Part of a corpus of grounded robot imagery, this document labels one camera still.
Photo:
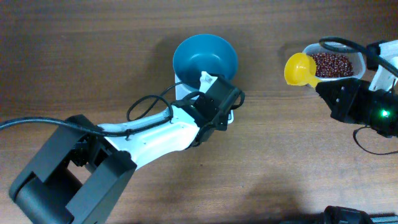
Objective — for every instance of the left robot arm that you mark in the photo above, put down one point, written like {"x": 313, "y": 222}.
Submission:
{"x": 80, "y": 172}

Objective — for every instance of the red beans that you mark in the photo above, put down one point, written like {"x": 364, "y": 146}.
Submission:
{"x": 332, "y": 65}

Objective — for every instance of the clear plastic container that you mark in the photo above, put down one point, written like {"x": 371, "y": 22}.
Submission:
{"x": 356, "y": 59}

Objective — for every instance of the teal plastic bowl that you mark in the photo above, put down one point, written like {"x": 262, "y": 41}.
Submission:
{"x": 204, "y": 52}

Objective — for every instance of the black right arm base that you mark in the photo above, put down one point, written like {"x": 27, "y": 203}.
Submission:
{"x": 342, "y": 215}

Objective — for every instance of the white digital kitchen scale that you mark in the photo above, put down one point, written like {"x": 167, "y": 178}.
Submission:
{"x": 184, "y": 89}

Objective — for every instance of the yellow plastic measuring scoop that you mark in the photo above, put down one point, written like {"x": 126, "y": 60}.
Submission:
{"x": 300, "y": 70}

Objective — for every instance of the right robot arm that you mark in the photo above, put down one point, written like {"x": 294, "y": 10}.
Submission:
{"x": 392, "y": 107}

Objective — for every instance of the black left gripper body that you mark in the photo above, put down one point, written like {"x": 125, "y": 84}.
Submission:
{"x": 206, "y": 126}

